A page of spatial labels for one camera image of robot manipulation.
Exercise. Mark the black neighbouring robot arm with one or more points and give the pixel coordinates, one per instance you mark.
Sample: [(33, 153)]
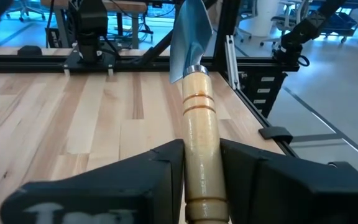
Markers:
[(291, 46)]

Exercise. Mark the black table clamp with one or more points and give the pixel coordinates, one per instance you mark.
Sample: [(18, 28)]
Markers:
[(275, 134)]

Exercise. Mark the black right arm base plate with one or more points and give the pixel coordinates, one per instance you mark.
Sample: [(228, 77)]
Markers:
[(73, 62)]

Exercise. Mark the black cabinet with white labels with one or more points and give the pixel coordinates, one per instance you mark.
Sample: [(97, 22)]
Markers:
[(277, 93)]

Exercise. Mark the small black rounded object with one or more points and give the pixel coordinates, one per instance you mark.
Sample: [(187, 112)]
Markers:
[(30, 50)]

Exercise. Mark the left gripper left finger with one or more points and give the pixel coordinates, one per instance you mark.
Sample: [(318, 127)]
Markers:
[(110, 186)]

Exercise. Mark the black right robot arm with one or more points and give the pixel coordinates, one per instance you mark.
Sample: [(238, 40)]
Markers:
[(89, 25)]

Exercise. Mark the silver aluminium bracket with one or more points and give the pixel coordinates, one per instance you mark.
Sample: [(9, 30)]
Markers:
[(232, 62)]

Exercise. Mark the black aluminium table frame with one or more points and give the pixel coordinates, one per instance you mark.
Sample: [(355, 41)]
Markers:
[(26, 63)]

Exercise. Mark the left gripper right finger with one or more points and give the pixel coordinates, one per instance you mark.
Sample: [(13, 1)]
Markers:
[(291, 193)]

